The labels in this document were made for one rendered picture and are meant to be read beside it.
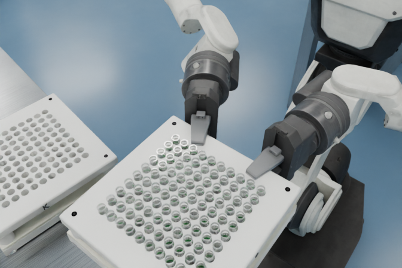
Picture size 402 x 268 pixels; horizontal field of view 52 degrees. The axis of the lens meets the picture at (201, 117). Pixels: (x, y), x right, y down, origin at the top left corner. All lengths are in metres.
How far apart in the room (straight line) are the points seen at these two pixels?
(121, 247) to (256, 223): 0.18
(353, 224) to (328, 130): 1.03
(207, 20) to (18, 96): 0.52
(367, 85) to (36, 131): 0.63
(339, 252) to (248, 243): 1.07
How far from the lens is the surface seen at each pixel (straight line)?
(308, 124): 0.66
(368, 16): 0.93
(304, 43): 1.98
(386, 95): 0.74
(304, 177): 1.10
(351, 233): 1.67
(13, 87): 1.13
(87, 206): 0.61
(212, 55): 0.77
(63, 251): 0.80
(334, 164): 1.60
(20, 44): 2.87
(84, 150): 0.83
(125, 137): 2.10
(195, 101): 0.67
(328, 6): 0.95
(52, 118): 0.91
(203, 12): 0.83
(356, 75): 0.75
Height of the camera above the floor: 1.55
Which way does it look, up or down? 46 degrees down
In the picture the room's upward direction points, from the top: straight up
